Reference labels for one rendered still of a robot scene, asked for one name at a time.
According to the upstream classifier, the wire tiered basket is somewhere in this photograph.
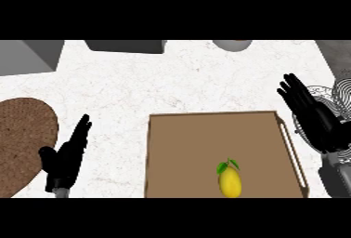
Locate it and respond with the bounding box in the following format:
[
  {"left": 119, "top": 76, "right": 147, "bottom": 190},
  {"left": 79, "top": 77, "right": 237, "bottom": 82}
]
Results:
[{"left": 292, "top": 77, "right": 351, "bottom": 152}]

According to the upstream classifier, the grey round bowl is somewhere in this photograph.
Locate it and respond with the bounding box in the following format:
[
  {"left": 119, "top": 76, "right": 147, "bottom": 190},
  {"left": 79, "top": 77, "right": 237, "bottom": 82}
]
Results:
[{"left": 212, "top": 40, "right": 253, "bottom": 53}]

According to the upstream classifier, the yellow lemon with green leaves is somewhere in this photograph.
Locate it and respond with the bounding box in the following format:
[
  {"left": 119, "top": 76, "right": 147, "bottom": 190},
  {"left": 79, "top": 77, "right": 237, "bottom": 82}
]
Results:
[{"left": 215, "top": 157, "right": 243, "bottom": 199}]

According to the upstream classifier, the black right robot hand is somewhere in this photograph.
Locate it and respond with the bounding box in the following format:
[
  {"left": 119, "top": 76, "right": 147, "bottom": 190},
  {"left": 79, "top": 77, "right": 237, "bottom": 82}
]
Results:
[{"left": 275, "top": 73, "right": 351, "bottom": 154}]

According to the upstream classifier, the brown round woven placemat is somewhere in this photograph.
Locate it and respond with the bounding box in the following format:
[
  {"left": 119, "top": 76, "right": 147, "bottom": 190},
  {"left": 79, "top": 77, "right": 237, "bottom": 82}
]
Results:
[{"left": 0, "top": 98, "right": 60, "bottom": 199}]

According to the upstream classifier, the grey box appliance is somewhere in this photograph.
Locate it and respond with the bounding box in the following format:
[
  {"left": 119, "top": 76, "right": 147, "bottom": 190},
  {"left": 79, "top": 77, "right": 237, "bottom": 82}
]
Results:
[{"left": 0, "top": 40, "right": 66, "bottom": 77}]

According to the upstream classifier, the dark grey speckled slab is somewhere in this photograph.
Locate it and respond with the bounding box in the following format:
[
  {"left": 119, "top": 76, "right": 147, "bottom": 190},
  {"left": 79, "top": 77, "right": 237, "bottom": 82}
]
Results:
[{"left": 314, "top": 40, "right": 351, "bottom": 82}]

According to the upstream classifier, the brown wooden tray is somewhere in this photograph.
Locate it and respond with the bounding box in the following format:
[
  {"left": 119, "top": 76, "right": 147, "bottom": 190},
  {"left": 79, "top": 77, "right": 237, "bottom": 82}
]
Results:
[{"left": 144, "top": 110, "right": 311, "bottom": 199}]

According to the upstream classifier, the dark grey flat appliance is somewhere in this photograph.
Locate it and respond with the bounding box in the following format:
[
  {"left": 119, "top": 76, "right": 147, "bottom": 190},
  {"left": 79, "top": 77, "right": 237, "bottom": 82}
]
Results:
[{"left": 84, "top": 40, "right": 166, "bottom": 55}]

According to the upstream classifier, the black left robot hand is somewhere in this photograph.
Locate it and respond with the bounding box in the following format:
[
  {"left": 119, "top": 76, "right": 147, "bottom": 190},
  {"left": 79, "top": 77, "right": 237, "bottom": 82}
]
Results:
[{"left": 36, "top": 113, "right": 92, "bottom": 193}]

